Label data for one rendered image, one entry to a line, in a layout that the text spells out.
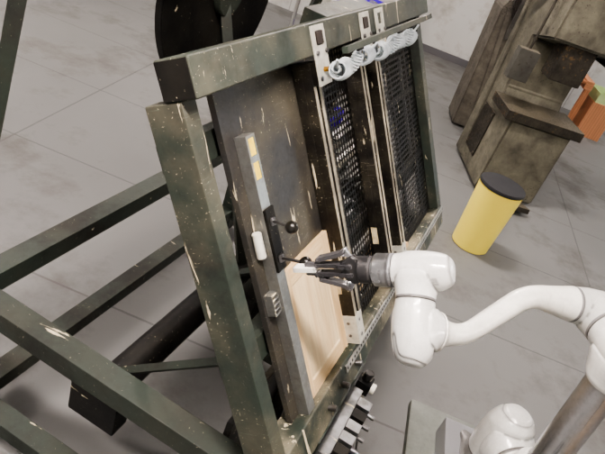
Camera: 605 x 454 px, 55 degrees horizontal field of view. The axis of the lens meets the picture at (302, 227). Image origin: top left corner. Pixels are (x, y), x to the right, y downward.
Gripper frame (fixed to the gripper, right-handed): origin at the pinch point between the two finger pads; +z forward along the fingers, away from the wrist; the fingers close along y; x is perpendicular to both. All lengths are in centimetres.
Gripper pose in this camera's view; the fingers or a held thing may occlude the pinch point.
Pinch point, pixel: (305, 267)
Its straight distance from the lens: 164.2
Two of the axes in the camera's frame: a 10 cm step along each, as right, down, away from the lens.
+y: 1.9, 9.2, 3.4
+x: 4.1, -3.9, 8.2
